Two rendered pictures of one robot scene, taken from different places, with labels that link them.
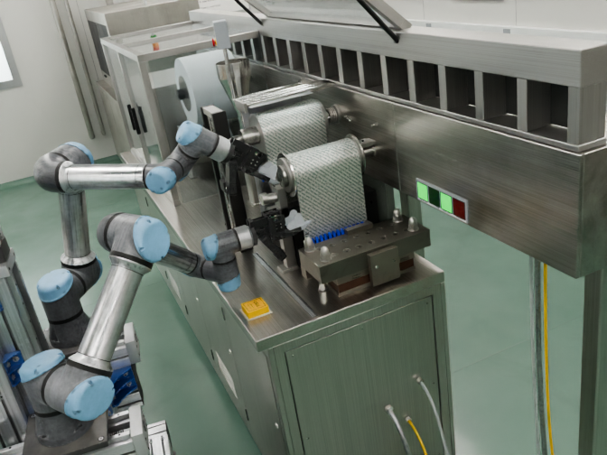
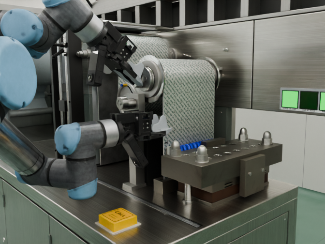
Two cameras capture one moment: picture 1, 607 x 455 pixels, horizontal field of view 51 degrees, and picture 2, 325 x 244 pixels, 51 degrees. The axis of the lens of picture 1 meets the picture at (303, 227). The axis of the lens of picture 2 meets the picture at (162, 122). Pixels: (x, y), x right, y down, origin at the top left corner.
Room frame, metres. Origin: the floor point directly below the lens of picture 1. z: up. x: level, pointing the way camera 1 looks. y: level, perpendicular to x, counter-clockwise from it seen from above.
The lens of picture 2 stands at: (0.93, 0.37, 1.28)
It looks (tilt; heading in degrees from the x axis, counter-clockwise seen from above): 9 degrees down; 339
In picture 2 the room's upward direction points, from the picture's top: straight up
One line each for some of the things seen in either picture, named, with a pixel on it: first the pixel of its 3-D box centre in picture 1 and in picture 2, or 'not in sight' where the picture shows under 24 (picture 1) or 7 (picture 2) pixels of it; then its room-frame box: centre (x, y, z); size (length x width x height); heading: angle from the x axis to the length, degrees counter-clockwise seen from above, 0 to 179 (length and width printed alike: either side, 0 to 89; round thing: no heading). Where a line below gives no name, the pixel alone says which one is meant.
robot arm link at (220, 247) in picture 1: (220, 246); (80, 138); (1.80, 0.26, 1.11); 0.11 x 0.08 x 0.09; 110
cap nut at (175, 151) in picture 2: (309, 243); (175, 148); (1.83, -0.01, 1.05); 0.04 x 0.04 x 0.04
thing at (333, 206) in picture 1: (333, 208); (190, 120); (1.94, -0.11, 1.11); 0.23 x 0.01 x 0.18; 110
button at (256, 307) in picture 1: (255, 308); (117, 219); (1.72, 0.19, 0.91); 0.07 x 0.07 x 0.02; 20
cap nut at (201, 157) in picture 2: (324, 253); (201, 153); (1.74, -0.05, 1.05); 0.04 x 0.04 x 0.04
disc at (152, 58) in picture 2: (286, 174); (149, 79); (1.95, 0.03, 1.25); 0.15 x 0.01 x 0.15; 20
